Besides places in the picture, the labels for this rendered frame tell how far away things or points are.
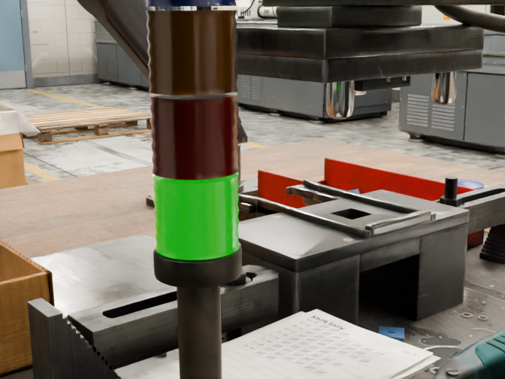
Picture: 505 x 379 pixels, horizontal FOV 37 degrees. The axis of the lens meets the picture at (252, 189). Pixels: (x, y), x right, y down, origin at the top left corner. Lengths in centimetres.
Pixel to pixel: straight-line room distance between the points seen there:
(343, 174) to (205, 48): 69
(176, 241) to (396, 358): 19
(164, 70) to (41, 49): 1166
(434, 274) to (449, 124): 577
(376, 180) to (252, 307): 46
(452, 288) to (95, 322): 33
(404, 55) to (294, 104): 732
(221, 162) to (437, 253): 36
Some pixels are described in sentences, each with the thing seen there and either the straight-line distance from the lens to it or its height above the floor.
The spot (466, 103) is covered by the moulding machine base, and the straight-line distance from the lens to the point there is 629.
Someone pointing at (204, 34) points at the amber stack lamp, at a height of 114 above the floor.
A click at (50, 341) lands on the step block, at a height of 98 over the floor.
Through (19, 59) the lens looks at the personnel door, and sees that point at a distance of 1184.
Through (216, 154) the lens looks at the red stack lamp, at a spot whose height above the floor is 110.
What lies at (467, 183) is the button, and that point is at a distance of 98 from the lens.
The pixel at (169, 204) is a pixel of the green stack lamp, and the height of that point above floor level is 107.
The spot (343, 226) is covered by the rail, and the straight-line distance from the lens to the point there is 59.
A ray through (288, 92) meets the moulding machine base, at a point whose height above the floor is 29.
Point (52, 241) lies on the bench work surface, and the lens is 88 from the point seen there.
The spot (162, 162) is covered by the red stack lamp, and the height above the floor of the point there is 109.
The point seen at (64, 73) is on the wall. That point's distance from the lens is 1211.
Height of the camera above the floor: 115
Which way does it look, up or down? 14 degrees down
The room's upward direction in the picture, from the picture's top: straight up
